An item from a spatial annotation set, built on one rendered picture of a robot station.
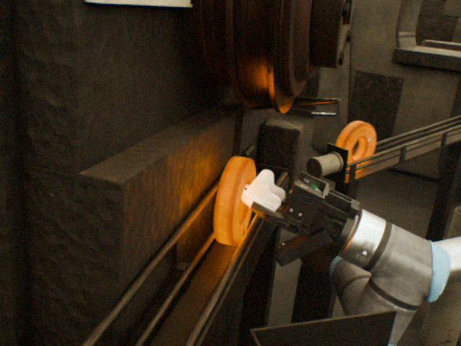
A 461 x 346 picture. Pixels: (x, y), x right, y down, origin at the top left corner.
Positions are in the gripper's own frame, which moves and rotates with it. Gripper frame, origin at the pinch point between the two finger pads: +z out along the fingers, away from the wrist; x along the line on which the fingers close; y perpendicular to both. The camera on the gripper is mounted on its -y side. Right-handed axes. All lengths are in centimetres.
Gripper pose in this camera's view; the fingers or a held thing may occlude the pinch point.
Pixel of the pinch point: (237, 190)
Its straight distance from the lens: 83.9
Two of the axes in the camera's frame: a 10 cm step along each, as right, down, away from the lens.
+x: -2.9, 3.1, -9.0
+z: -8.9, -4.3, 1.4
